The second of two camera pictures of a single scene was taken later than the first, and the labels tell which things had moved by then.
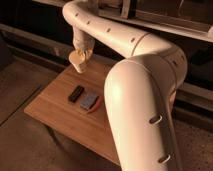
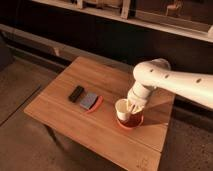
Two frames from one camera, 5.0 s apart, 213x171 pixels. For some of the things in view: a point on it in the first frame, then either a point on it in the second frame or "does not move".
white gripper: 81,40 -> 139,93
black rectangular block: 76,93 does not move
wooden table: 73,105 does not move
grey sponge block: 87,101 does not move
